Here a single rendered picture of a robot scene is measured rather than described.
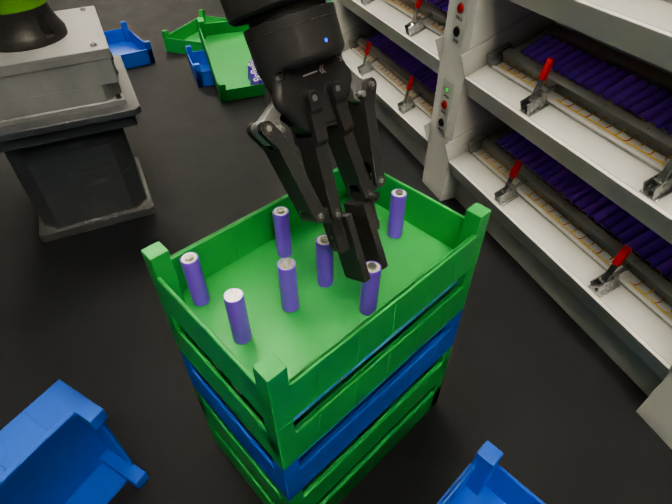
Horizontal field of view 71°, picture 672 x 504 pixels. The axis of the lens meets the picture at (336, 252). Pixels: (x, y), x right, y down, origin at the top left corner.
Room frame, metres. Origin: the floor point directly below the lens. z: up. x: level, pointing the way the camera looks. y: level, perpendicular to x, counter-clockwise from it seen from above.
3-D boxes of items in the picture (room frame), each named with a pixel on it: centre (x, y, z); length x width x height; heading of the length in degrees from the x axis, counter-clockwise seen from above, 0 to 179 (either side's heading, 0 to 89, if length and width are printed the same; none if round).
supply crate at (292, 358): (0.36, 0.01, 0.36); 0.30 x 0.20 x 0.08; 134
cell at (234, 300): (0.28, 0.09, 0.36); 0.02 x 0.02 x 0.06
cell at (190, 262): (0.33, 0.14, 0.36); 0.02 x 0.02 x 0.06
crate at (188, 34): (2.06, 0.55, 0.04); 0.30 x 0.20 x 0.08; 161
